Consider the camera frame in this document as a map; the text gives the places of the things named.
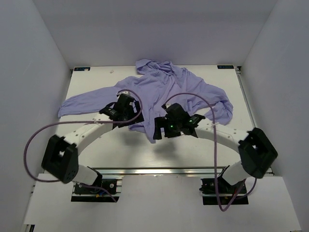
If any aluminium right side rail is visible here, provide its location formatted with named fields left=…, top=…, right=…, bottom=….
left=234, top=66, right=258, bottom=133

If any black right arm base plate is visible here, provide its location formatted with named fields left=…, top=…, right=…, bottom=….
left=199, top=178, right=249, bottom=206

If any dark teal corner label right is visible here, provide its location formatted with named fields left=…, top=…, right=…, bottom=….
left=217, top=65, right=234, bottom=69

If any dark teal corner label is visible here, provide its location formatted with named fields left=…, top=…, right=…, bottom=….
left=217, top=65, right=234, bottom=69
left=73, top=67, right=90, bottom=72

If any lavender zip-up hooded jacket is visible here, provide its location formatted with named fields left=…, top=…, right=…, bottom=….
left=58, top=59, right=233, bottom=144

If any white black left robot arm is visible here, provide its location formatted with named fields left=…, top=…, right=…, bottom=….
left=42, top=92, right=144, bottom=193

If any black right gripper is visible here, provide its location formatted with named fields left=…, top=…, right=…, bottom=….
left=153, top=116, right=182, bottom=140

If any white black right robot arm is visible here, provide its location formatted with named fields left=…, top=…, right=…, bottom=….
left=153, top=103, right=278, bottom=193

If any dark teal corner label left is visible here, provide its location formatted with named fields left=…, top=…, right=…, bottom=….
left=73, top=67, right=90, bottom=72

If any aluminium front table rail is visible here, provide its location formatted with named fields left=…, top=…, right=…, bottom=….
left=86, top=165, right=275, bottom=176

